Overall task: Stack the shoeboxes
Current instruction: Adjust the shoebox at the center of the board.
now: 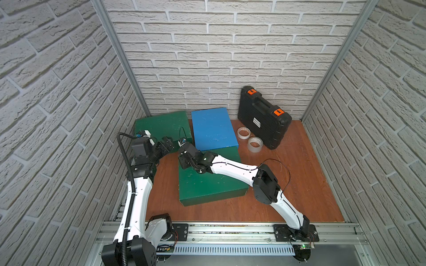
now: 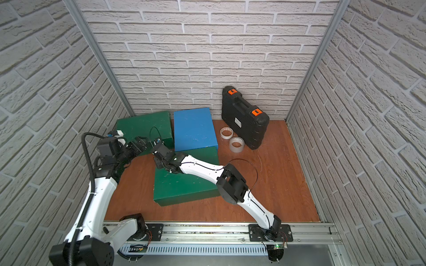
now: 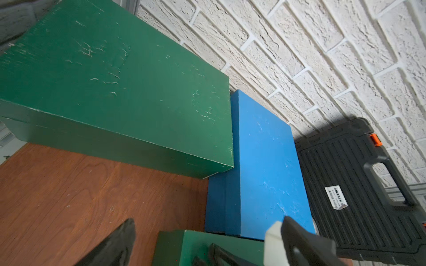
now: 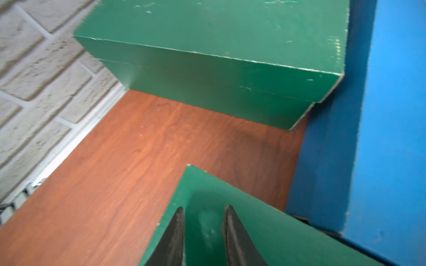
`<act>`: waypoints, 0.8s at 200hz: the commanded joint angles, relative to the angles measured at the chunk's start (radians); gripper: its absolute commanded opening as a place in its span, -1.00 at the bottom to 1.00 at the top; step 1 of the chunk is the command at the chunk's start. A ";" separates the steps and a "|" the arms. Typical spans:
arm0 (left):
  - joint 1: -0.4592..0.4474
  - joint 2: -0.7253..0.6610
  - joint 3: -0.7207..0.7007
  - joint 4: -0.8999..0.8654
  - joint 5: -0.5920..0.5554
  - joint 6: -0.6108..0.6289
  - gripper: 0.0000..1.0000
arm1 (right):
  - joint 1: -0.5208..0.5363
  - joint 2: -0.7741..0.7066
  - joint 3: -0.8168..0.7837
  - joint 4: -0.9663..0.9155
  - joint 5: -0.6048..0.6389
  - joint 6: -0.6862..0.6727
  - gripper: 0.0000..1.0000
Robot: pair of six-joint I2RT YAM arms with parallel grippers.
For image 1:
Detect green shoebox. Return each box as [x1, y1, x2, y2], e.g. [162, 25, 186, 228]
[134, 111, 194, 154]
[178, 166, 249, 207]

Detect blue shoebox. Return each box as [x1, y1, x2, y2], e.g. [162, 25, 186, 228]
[191, 108, 239, 151]

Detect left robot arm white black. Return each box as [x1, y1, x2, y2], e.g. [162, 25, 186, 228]
[101, 130, 174, 266]

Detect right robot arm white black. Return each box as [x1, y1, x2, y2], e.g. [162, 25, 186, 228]
[178, 140, 310, 242]

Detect tape roll front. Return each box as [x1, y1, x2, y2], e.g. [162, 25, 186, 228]
[247, 137, 264, 153]

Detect black tool case orange latches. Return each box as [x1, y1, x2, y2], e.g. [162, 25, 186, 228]
[237, 86, 292, 150]

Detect left small circuit board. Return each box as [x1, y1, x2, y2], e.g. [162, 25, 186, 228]
[156, 244, 175, 253]

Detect small circuit board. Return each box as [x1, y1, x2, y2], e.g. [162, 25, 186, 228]
[297, 243, 315, 250]
[156, 244, 175, 253]

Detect right small circuit board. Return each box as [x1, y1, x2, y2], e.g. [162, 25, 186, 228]
[297, 243, 315, 250]

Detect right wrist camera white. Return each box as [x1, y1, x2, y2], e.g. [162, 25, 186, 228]
[178, 138, 186, 146]

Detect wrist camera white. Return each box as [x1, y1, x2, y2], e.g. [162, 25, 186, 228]
[178, 138, 186, 146]
[135, 130, 151, 139]

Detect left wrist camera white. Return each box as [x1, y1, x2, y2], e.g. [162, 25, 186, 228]
[135, 130, 151, 139]

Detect tape roll near wall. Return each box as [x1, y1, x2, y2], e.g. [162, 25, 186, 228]
[237, 127, 251, 140]

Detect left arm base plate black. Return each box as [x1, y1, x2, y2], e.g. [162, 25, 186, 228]
[161, 223, 189, 242]

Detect right thin cable black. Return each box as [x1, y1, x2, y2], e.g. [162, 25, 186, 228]
[209, 155, 291, 205]

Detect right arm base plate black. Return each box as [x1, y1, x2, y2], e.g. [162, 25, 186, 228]
[272, 224, 320, 243]

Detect left aluminium corner post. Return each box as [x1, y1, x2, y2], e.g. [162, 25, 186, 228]
[92, 0, 152, 117]

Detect aluminium corner post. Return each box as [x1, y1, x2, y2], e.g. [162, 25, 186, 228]
[92, 0, 152, 117]
[301, 0, 379, 123]

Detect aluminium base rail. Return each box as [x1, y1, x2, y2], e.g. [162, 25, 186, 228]
[84, 221, 378, 266]

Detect right aluminium corner post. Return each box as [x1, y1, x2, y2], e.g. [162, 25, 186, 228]
[301, 0, 379, 123]

